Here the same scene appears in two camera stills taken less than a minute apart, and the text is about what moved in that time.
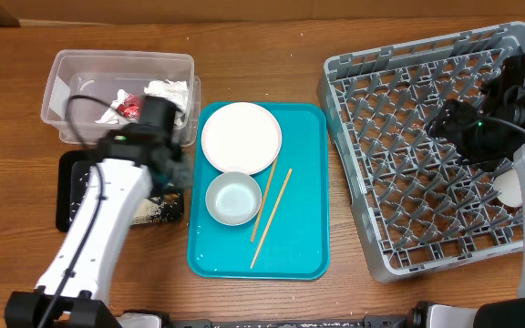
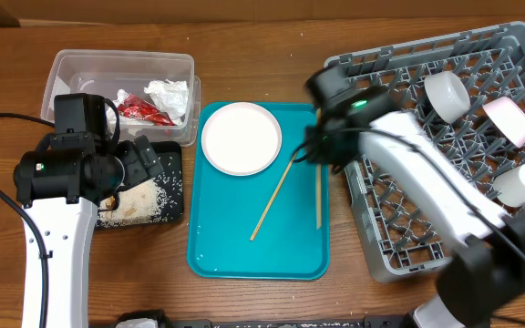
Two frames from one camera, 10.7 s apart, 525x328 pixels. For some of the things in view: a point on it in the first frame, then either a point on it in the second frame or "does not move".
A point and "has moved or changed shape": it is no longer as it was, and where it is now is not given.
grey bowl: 233,199 to 448,96
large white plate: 241,138 does not move
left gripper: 184,169 to 138,170
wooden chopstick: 264,200 to 262,222
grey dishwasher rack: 419,207 does not move
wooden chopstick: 272,217 to 318,186
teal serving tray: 289,237 does not move
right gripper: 454,126 to 315,147
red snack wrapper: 131,107 does not move
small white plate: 509,188 has moved or changed shape
